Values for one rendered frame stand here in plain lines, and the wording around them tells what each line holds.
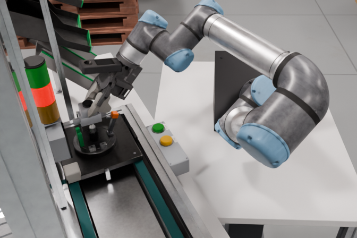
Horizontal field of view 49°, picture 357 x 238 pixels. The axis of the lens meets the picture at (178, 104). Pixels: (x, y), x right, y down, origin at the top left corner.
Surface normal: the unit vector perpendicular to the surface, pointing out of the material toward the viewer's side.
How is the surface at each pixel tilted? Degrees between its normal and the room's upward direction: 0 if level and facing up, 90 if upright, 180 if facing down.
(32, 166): 90
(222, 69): 47
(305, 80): 22
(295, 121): 56
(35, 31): 90
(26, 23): 90
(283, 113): 37
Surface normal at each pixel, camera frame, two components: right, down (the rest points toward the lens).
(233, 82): -0.05, -0.09
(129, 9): 0.04, 0.61
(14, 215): 0.42, 0.55
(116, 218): -0.02, -0.79
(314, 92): 0.14, -0.28
